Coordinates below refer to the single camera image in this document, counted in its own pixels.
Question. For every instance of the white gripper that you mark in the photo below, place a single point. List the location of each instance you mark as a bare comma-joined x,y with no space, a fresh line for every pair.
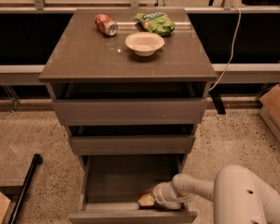
159,194

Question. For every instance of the red apple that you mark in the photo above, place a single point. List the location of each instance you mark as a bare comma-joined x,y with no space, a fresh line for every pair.
148,190

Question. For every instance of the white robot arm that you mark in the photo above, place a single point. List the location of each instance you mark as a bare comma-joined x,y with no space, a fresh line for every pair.
237,194

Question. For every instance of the bottom grey drawer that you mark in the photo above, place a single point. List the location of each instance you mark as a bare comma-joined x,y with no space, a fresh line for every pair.
113,184

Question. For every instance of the grey drawer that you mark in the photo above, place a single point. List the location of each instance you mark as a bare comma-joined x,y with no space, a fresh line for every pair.
113,184
129,112
132,145

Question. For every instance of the middle grey drawer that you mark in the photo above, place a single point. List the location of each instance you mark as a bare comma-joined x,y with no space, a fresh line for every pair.
132,145

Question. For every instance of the top grey drawer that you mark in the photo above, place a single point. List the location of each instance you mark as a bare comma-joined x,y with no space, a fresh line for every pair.
129,112

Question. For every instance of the grey drawer cabinet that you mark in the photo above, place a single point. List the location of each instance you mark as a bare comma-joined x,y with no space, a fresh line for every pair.
87,65

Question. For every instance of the black pole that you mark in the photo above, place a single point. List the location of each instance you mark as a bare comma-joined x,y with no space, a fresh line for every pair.
37,160

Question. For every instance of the cardboard box right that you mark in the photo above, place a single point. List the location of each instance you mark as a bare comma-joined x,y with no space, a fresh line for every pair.
270,111

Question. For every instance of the white paper bowl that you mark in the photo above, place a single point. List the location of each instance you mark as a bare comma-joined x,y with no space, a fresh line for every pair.
144,43

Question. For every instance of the green chip bag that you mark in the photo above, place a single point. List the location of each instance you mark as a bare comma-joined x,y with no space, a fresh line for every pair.
155,22

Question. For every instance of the orange soda can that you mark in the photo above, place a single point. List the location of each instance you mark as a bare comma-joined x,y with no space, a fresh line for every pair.
106,25

